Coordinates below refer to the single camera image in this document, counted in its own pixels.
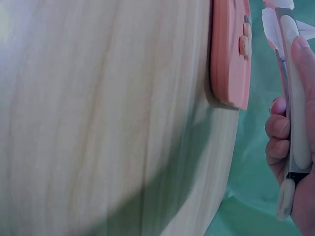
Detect cream handled metal peeler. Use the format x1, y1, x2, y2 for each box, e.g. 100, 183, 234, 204
274, 7, 314, 221

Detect person's right hand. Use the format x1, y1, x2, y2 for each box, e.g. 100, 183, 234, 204
265, 35, 315, 236

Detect pink cutting board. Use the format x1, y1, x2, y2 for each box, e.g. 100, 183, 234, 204
210, 0, 252, 111

